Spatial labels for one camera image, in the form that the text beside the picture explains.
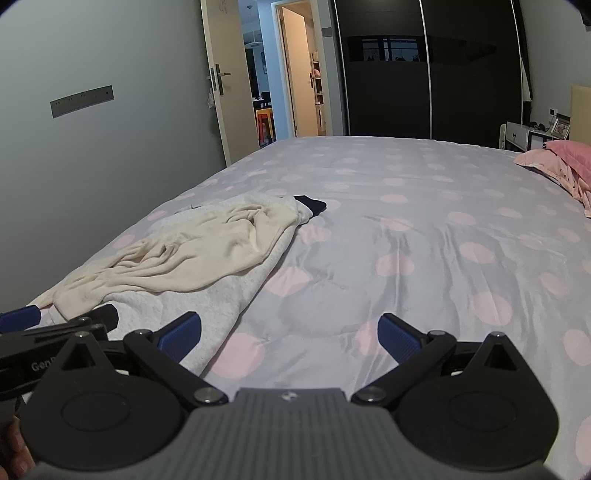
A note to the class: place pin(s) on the grey wall plate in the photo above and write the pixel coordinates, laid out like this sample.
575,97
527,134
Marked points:
81,101

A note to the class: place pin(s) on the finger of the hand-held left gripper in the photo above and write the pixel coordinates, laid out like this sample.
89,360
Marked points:
104,316
18,318

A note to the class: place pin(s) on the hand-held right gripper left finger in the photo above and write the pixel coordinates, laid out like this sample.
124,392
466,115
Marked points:
181,336

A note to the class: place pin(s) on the grey sweatshirt with navy cuff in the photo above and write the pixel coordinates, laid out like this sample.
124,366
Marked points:
221,304

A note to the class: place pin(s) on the pink frilled pillow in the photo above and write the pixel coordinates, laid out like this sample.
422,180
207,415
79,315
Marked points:
568,157

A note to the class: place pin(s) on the red stool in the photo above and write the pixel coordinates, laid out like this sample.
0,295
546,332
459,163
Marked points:
264,125

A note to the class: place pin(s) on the cream room door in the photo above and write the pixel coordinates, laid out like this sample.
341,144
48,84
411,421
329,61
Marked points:
233,120

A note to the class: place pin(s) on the person's left hand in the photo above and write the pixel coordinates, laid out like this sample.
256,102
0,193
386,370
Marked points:
11,450

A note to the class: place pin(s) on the beige headboard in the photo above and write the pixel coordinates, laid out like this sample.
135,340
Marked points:
581,110

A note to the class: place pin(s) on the white shelf unit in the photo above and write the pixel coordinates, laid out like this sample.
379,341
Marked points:
317,92

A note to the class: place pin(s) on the small photo frame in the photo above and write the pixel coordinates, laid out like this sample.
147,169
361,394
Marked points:
560,129

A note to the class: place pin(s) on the cream long-sleeve shirt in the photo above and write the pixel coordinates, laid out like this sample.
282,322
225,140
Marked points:
194,249

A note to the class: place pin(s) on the white nightstand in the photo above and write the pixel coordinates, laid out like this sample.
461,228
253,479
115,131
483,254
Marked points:
517,136

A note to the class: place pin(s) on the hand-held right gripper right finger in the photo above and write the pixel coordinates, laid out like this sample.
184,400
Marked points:
397,336

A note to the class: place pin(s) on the black sliding wardrobe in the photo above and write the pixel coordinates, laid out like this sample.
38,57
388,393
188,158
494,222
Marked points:
392,92

